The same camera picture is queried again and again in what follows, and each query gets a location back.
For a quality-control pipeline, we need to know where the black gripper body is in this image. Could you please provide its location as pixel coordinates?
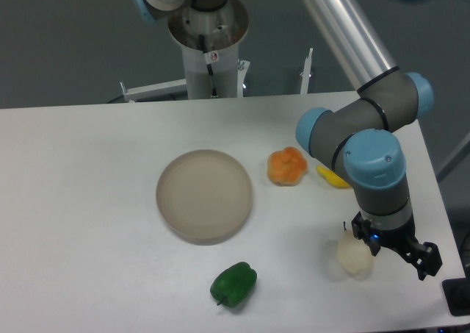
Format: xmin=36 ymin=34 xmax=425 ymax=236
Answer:
xmin=361 ymin=212 xmax=416 ymax=249

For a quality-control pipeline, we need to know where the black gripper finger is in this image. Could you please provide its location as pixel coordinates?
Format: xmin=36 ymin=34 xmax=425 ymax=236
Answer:
xmin=351 ymin=212 xmax=380 ymax=257
xmin=391 ymin=237 xmax=443 ymax=281

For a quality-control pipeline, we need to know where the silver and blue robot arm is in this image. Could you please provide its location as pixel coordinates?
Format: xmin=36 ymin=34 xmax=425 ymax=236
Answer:
xmin=135 ymin=0 xmax=442 ymax=279

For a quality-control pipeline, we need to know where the yellow banana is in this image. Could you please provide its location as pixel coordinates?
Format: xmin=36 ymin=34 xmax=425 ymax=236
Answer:
xmin=316 ymin=165 xmax=351 ymax=189

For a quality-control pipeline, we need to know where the white pear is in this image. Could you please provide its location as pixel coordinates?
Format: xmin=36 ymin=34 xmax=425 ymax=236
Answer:
xmin=336 ymin=223 xmax=374 ymax=276

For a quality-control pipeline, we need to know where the black device at table edge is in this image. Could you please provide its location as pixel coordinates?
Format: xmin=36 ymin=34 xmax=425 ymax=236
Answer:
xmin=442 ymin=278 xmax=469 ymax=317

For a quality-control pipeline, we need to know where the grey metal table leg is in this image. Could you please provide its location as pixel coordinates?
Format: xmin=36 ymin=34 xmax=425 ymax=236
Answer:
xmin=435 ymin=132 xmax=470 ymax=183

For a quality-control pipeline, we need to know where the orange pumpkin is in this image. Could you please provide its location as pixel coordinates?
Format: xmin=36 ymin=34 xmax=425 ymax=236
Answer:
xmin=267 ymin=146 xmax=308 ymax=186

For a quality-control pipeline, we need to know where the green bell pepper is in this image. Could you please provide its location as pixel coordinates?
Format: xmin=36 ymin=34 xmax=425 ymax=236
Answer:
xmin=209 ymin=262 xmax=258 ymax=308

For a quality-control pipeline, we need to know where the beige round plate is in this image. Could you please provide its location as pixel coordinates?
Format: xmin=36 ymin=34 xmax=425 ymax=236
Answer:
xmin=156 ymin=149 xmax=253 ymax=244

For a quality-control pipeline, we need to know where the white metal upright bracket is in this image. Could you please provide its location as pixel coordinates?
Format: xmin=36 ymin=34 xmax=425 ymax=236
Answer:
xmin=300 ymin=47 xmax=314 ymax=94

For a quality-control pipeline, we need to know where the black cable on pedestal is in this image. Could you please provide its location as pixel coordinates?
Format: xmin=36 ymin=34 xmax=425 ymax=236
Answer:
xmin=198 ymin=34 xmax=220 ymax=99

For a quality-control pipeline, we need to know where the white metal frame bracket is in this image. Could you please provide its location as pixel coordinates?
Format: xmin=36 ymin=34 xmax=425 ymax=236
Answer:
xmin=120 ymin=79 xmax=187 ymax=102

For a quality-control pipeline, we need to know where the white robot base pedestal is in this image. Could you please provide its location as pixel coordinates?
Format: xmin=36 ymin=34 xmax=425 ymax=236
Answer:
xmin=168 ymin=0 xmax=249 ymax=100

